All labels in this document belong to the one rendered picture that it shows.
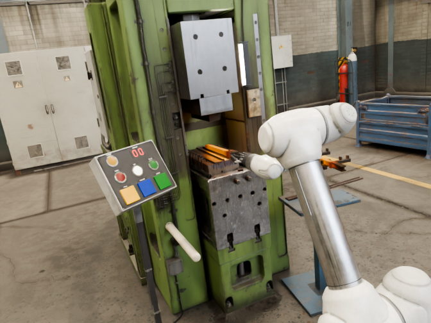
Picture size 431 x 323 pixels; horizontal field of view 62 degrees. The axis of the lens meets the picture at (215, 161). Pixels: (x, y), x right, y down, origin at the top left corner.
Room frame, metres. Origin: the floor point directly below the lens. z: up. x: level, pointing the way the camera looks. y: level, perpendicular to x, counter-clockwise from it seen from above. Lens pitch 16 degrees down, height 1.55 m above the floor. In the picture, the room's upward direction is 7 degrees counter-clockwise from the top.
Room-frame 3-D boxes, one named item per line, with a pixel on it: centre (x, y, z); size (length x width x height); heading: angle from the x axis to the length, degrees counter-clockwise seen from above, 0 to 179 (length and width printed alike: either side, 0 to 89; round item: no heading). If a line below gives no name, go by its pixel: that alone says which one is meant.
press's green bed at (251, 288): (2.23, -0.01, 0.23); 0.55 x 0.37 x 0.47; 23
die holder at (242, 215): (2.23, -0.01, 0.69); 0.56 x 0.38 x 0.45; 23
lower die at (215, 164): (2.20, 0.04, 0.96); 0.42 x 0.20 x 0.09; 23
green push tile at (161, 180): (1.70, 0.28, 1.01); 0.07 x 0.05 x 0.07; 138
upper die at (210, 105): (2.20, 0.04, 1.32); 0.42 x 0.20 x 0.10; 23
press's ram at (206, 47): (2.22, 0.00, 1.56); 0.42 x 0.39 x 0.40; 23
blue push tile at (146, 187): (1.63, 0.34, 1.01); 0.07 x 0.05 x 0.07; 138
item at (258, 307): (1.96, -0.06, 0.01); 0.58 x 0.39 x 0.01; 113
